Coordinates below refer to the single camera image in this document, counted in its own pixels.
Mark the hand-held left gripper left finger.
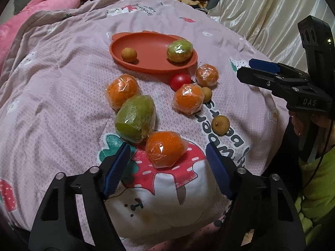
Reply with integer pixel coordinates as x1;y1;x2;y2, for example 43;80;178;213
27;143;131;251

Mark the strawberry printed pink blanket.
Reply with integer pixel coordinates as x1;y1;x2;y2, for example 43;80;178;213
0;0;291;251

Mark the plastic-wrapped orange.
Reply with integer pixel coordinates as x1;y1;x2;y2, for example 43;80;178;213
145;131;188;169
172;83;205;115
106;74;141;110
195;64;219;88

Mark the person's right hand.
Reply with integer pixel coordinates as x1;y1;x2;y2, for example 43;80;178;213
289;111;335;155

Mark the red tomato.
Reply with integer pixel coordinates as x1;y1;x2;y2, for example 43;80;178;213
170;74;192;92

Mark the large green fruit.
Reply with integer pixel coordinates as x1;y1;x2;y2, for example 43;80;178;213
115;95;157;144

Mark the person's right forearm green sleeve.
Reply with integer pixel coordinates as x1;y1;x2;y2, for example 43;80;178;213
296;146;335;243

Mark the small green fruit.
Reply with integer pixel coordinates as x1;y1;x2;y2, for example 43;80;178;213
167;40;193;63

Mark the orange-red plate with ears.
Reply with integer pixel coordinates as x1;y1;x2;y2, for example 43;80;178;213
109;31;197;74

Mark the cream satin cloth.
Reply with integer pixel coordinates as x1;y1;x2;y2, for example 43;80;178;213
209;0;335;71

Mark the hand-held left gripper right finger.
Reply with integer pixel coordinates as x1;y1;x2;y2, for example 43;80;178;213
205;142;307;251

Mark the pink dotted cloth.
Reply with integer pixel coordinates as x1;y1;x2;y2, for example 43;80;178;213
141;213;236;251

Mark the small brown longan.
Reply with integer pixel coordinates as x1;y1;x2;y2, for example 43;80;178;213
121;47;138;63
211;115;230;136
201;87;213;103

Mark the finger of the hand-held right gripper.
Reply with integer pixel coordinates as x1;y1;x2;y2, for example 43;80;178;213
249;59;311;81
237;67;291;96

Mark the plain pink fleece blanket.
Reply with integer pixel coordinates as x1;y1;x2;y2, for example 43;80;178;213
0;0;102;68

